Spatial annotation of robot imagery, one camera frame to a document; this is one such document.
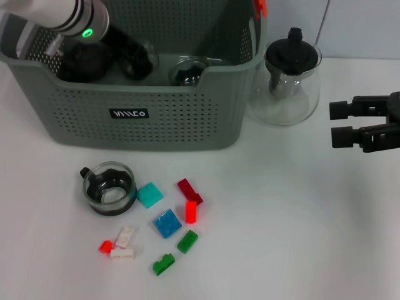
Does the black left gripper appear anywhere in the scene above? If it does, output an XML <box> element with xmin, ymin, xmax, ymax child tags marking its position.
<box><xmin>99</xmin><ymin>26</ymin><xmax>148</xmax><ymax>64</ymax></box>

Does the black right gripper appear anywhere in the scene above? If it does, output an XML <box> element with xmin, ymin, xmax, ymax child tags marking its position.
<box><xmin>329</xmin><ymin>91</ymin><xmax>400</xmax><ymax>153</ymax></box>

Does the glass teacup black sleeve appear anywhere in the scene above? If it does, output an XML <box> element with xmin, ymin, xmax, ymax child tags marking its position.
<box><xmin>168</xmin><ymin>57</ymin><xmax>211</xmax><ymax>88</ymax></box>
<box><xmin>79</xmin><ymin>161</ymin><xmax>138</xmax><ymax>217</ymax></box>
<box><xmin>120</xmin><ymin>42</ymin><xmax>161</xmax><ymax>79</ymax></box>

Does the grey perforated storage bin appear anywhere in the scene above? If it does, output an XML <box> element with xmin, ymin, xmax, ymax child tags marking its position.
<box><xmin>0</xmin><ymin>0</ymin><xmax>269</xmax><ymax>153</ymax></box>

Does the dark clay teapot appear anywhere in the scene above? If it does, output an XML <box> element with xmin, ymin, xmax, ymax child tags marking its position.
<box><xmin>57</xmin><ymin>42</ymin><xmax>115</xmax><ymax>84</ymax></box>

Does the glass teapot black lid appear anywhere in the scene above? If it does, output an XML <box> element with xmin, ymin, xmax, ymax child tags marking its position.
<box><xmin>246</xmin><ymin>27</ymin><xmax>322</xmax><ymax>127</ymax></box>

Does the teal square toy brick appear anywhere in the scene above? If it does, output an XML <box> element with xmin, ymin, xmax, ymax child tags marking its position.
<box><xmin>136</xmin><ymin>181</ymin><xmax>164</xmax><ymax>209</ymax></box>

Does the dark red toy brick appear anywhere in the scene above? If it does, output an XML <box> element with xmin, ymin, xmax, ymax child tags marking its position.
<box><xmin>177</xmin><ymin>178</ymin><xmax>204</xmax><ymax>206</ymax></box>

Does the tall orange-red toy brick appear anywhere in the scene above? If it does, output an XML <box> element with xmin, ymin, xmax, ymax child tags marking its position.
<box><xmin>185</xmin><ymin>201</ymin><xmax>198</xmax><ymax>224</ymax></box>

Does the blue square toy brick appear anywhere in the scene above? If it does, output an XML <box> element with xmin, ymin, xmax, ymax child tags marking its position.
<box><xmin>152</xmin><ymin>208</ymin><xmax>183</xmax><ymax>241</ymax></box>

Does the green flat toy brick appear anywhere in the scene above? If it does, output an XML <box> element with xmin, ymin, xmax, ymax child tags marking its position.
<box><xmin>176</xmin><ymin>230</ymin><xmax>199</xmax><ymax>254</ymax></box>

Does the green stepped toy brick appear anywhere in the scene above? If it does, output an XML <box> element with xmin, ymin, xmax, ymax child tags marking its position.
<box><xmin>152</xmin><ymin>252</ymin><xmax>176</xmax><ymax>278</ymax></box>

